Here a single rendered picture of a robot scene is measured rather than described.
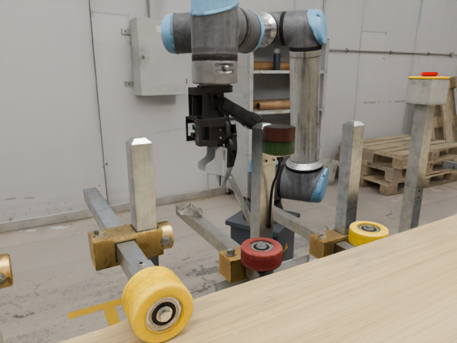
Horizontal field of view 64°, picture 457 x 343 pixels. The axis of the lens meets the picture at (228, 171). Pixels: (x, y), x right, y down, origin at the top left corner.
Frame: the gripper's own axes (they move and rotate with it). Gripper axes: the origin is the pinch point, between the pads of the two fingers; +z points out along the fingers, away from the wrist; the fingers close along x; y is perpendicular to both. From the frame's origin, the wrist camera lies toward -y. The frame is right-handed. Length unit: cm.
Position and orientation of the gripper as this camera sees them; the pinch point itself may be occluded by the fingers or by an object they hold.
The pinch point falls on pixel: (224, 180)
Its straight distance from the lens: 79.3
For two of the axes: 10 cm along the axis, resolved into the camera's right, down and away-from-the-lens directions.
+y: -8.7, 1.3, -4.8
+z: 0.0, 9.7, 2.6
